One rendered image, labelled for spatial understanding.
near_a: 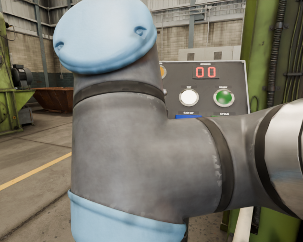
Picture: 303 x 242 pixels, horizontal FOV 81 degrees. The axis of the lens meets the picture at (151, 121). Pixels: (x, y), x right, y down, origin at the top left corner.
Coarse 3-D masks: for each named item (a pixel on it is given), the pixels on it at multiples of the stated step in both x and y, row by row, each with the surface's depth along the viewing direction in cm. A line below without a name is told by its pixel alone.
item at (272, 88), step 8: (280, 0) 58; (280, 8) 58; (280, 16) 59; (280, 24) 59; (288, 24) 60; (280, 32) 60; (272, 48) 62; (272, 56) 62; (272, 64) 62; (272, 72) 63; (272, 80) 63; (264, 88) 66; (272, 88) 64; (280, 88) 64; (272, 96) 64; (272, 104) 65; (256, 208) 75; (256, 216) 75; (256, 224) 75; (256, 232) 74
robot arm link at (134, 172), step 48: (96, 96) 14; (144, 96) 14; (96, 144) 12; (144, 144) 13; (192, 144) 13; (96, 192) 12; (144, 192) 12; (192, 192) 13; (96, 240) 11; (144, 240) 11
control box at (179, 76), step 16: (160, 64) 58; (176, 64) 57; (192, 64) 56; (208, 64) 55; (224, 64) 55; (240, 64) 54; (176, 80) 55; (192, 80) 54; (208, 80) 54; (224, 80) 53; (240, 80) 52; (176, 96) 54; (208, 96) 52; (240, 96) 51; (176, 112) 52; (192, 112) 51; (208, 112) 51; (224, 112) 50; (240, 112) 50
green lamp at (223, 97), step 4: (220, 92) 52; (224, 92) 52; (228, 92) 52; (216, 96) 52; (220, 96) 51; (224, 96) 51; (228, 96) 51; (220, 100) 51; (224, 100) 51; (228, 100) 51; (224, 104) 51
